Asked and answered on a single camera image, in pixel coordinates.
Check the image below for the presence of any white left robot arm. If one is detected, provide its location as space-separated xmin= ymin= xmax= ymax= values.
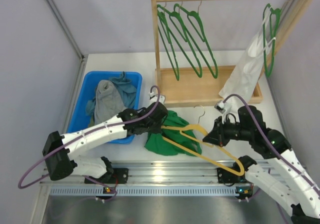
xmin=42 ymin=102 xmax=168 ymax=184

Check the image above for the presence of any green tank top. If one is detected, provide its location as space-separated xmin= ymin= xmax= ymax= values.
xmin=144 ymin=110 xmax=202 ymax=157

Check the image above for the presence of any green hanger far left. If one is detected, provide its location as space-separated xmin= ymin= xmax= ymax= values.
xmin=156 ymin=4 xmax=180 ymax=81

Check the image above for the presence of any wooden clothes rack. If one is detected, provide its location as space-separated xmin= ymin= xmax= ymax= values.
xmin=151 ymin=0 xmax=313 ymax=108

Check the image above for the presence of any white tank top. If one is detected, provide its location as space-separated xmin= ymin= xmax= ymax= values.
xmin=219 ymin=22 xmax=264 ymax=102

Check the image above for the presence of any grey garment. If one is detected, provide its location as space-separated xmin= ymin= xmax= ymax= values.
xmin=94 ymin=80 xmax=126 ymax=125

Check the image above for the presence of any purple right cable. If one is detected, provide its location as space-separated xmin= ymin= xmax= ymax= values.
xmin=223 ymin=93 xmax=320 ymax=224

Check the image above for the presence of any aluminium mounting rail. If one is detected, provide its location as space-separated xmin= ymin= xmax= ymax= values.
xmin=39 ymin=160 xmax=312 ymax=197

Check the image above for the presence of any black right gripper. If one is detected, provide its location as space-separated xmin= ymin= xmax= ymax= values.
xmin=203 ymin=114 xmax=252 ymax=147

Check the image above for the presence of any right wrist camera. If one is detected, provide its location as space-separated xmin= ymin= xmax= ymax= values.
xmin=214 ymin=100 xmax=236 ymax=117

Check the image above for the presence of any green hanger right end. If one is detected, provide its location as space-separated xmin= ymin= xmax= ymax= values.
xmin=262 ymin=3 xmax=281 ymax=78

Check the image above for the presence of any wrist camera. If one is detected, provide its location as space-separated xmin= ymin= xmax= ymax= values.
xmin=214 ymin=100 xmax=236 ymax=117
xmin=149 ymin=85 xmax=166 ymax=105

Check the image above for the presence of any blue plastic bin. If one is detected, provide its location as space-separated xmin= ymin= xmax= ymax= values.
xmin=67 ymin=71 xmax=143 ymax=133

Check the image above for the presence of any teal blue garment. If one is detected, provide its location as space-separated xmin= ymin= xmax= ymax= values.
xmin=85 ymin=71 xmax=139 ymax=116

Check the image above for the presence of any yellow hanger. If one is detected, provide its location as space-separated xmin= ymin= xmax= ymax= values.
xmin=161 ymin=105 xmax=245 ymax=177

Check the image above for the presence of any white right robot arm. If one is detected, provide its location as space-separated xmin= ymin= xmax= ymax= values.
xmin=203 ymin=103 xmax=320 ymax=224

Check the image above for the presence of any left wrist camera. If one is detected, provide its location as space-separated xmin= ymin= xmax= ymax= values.
xmin=149 ymin=85 xmax=166 ymax=105

